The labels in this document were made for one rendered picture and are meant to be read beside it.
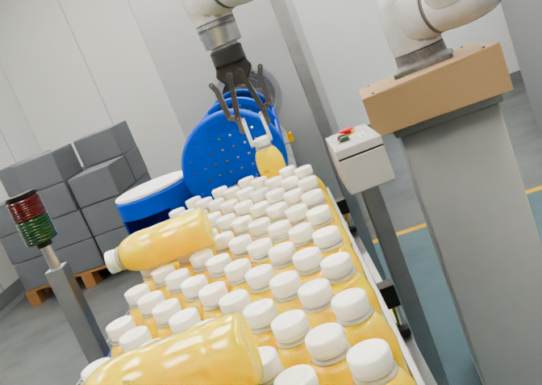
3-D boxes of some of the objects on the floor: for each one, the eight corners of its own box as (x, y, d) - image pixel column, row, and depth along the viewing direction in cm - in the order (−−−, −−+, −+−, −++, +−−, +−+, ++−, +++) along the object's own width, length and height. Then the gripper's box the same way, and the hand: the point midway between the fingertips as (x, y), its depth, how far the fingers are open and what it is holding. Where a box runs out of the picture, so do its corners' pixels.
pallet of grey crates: (177, 233, 594) (127, 119, 569) (153, 265, 517) (94, 135, 492) (69, 270, 615) (16, 162, 591) (31, 307, 538) (-31, 183, 514)
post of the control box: (498, 523, 159) (372, 173, 139) (503, 535, 156) (375, 176, 135) (483, 529, 160) (356, 179, 139) (489, 540, 156) (358, 182, 135)
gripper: (258, 33, 142) (294, 128, 147) (192, 60, 143) (229, 152, 148) (258, 32, 135) (296, 132, 140) (188, 60, 136) (228, 158, 141)
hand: (256, 130), depth 143 cm, fingers closed on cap, 4 cm apart
